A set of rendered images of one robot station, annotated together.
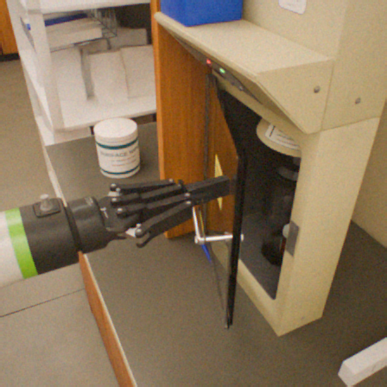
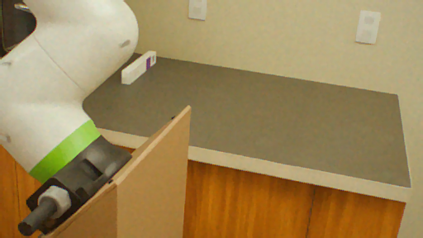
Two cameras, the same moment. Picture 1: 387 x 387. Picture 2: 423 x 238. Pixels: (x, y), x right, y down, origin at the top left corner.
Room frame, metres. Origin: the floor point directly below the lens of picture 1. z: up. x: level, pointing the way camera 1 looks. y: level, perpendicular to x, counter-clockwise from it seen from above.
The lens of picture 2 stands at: (-0.88, 0.84, 1.58)
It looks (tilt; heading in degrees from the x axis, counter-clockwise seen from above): 24 degrees down; 309
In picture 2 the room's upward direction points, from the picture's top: 5 degrees clockwise
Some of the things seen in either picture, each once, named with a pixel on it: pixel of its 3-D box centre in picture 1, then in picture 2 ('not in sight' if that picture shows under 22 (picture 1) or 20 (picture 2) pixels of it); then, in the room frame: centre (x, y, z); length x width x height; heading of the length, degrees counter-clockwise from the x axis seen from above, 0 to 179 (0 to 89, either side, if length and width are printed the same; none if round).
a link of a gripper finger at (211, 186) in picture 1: (208, 191); not in sight; (0.51, -0.02, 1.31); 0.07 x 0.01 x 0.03; 116
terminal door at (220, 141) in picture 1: (218, 203); (23, 5); (0.63, -0.05, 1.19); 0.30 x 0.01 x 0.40; 6
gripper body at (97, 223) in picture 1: (105, 218); not in sight; (0.44, 0.12, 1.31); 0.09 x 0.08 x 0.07; 116
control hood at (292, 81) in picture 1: (228, 65); not in sight; (0.63, -0.05, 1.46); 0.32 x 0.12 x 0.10; 26
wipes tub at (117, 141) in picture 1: (117, 148); not in sight; (1.14, 0.24, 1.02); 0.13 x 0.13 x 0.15
